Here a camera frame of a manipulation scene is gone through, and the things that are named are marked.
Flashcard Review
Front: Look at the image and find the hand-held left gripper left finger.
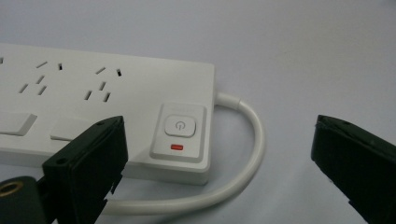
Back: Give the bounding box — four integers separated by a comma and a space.
42, 115, 129, 224

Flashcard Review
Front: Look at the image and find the white power cable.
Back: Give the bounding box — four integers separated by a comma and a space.
100, 91, 266, 217

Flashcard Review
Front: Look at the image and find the white power strip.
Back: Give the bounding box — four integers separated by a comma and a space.
0, 42, 216, 187

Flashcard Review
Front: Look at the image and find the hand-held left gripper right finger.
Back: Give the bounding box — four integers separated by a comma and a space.
310, 114, 396, 224

